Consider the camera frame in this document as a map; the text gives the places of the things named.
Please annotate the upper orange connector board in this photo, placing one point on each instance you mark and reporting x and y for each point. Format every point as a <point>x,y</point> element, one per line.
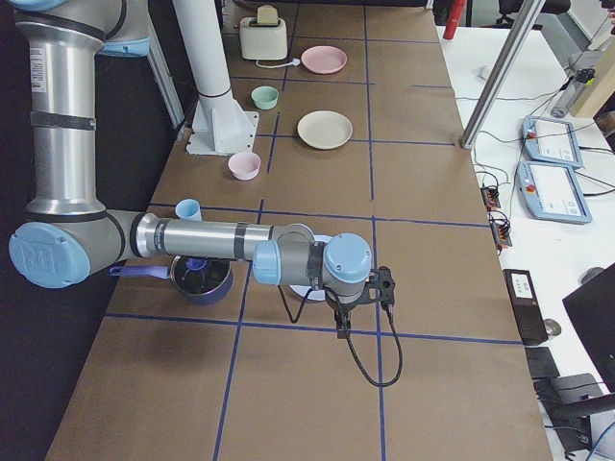
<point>490,195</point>

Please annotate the dark blue saucepan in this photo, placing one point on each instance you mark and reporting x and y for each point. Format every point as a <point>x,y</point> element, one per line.
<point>200,280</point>

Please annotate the green bowl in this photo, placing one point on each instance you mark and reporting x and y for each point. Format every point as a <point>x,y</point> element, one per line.
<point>265,97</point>

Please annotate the upper teach pendant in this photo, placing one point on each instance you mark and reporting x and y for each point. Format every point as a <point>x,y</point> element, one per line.
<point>550,140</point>

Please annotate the cream plate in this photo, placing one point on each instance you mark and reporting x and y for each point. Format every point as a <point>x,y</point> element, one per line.
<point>325,129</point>

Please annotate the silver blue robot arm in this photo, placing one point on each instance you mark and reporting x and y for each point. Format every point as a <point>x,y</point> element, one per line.
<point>71,234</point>

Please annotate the aluminium frame post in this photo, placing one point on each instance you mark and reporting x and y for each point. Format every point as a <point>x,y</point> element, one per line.
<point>512,46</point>

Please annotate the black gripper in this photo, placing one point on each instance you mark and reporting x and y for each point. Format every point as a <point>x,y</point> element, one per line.
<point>339,308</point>

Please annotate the orange connector board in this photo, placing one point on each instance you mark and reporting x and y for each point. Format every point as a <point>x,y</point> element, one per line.
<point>490,195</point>
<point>500,229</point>

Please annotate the teach pendant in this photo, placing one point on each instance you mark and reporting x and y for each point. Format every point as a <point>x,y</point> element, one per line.
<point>550,140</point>
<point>551,192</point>

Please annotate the cream toaster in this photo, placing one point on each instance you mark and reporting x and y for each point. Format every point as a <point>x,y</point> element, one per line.
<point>262,42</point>

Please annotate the lower orange connector board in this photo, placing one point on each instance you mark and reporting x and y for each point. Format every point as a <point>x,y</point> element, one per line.
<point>500,229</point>

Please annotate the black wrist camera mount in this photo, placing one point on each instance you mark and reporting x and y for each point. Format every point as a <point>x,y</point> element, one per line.
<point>380,287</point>

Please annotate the pink bowl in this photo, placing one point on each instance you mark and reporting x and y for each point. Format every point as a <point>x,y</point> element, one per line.
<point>244,166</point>

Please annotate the black box with label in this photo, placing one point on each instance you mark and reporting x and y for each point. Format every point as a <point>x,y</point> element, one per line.
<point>525,307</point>

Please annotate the blue plate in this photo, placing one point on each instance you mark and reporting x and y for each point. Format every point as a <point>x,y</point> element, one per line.
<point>302,290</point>

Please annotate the toast slice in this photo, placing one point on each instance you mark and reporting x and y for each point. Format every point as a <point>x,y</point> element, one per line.
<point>267,15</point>

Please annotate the black monitor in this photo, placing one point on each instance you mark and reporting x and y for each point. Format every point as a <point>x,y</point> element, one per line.
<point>590,308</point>

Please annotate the blue cup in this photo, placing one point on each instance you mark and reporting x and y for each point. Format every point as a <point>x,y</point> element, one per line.
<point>188,209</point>

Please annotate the lower teach pendant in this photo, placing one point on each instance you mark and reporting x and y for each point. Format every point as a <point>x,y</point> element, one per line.
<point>551,192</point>

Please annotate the pink plate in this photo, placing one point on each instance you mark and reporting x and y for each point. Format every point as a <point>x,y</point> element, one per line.
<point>324,59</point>

